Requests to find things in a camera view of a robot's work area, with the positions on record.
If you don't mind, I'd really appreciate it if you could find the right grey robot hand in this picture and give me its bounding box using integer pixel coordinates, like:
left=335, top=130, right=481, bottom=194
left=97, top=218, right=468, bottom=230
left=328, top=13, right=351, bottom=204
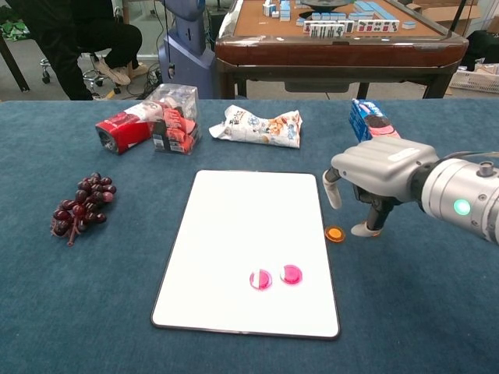
left=321, top=136, right=441, bottom=238

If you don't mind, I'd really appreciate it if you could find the pink button bottom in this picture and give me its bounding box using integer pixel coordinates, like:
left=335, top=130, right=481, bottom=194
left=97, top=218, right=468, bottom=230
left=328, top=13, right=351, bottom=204
left=279, top=264, right=304, bottom=286

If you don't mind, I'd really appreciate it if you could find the pink button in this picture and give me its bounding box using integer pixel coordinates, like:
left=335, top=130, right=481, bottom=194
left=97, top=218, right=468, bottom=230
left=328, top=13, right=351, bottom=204
left=279, top=264, right=304, bottom=286
left=249, top=268, right=273, bottom=291

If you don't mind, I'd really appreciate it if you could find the pink button top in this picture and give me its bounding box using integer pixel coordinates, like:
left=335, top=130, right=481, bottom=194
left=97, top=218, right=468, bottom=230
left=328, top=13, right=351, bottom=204
left=249, top=268, right=273, bottom=291

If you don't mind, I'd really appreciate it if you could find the white rectangular board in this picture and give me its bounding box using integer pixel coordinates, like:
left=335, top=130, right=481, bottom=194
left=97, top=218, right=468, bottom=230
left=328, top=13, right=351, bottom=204
left=150, top=169, right=342, bottom=340

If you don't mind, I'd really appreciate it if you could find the blue Oreo cookie box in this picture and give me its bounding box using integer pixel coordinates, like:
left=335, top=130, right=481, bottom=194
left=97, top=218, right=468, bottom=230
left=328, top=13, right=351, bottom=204
left=349, top=97, right=402, bottom=143

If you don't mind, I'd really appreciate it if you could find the brown mahjong table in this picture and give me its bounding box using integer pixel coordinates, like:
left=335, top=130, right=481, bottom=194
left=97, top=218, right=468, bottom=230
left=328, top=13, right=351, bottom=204
left=214, top=0, right=469, bottom=100

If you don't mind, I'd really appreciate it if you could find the white plastic basket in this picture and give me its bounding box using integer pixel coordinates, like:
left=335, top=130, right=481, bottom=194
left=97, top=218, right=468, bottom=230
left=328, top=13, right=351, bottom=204
left=448, top=68, right=499, bottom=94

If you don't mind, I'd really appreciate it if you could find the white crumpled snack bag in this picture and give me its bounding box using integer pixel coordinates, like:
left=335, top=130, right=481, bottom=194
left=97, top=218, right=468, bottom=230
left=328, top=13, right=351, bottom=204
left=208, top=104, right=304, bottom=150

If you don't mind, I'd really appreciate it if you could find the black bag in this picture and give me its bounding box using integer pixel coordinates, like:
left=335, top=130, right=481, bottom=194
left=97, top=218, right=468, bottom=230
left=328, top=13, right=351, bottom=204
left=459, top=30, right=499, bottom=73

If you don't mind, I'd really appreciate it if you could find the black mahjong table dome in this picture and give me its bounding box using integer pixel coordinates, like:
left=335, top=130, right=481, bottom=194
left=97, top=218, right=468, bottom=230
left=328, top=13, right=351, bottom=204
left=299, top=0, right=354, bottom=9

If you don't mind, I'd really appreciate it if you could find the clear box of red snacks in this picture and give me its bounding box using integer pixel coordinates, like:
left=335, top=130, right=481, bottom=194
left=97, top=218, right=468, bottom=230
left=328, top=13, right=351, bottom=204
left=150, top=83, right=203, bottom=156

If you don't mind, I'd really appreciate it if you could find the blue machine base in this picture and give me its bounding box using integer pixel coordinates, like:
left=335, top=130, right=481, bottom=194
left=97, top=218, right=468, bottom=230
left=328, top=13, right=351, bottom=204
left=157, top=0, right=219, bottom=99

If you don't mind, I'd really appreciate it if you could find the red NFC juice carton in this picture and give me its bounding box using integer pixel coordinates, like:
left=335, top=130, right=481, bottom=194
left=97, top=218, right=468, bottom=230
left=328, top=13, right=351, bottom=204
left=94, top=100, right=165, bottom=156

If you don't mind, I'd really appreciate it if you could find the dark red grape bunch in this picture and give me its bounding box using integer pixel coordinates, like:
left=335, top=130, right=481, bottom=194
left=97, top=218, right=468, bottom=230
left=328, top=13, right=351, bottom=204
left=50, top=171, right=118, bottom=247

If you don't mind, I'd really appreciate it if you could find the chrome wheeled stool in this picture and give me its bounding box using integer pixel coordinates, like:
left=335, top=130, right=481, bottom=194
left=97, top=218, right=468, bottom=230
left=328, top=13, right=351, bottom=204
left=38, top=50, right=118, bottom=94

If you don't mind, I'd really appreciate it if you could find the person in black clothes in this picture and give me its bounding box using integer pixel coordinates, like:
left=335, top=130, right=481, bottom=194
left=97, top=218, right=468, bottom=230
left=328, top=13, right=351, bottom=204
left=7, top=0, right=150, bottom=101

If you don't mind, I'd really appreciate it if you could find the blue felt table cover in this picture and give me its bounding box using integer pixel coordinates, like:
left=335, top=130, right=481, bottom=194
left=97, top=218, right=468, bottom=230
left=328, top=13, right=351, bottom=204
left=0, top=98, right=499, bottom=374

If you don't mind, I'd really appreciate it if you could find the dark wooden table leg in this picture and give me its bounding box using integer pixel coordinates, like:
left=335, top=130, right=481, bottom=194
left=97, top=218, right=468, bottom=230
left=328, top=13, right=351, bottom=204
left=0, top=34, right=30, bottom=93

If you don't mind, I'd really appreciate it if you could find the black hanging cable pendant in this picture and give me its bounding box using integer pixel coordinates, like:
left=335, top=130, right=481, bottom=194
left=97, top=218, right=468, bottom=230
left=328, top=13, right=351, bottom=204
left=162, top=0, right=175, bottom=79

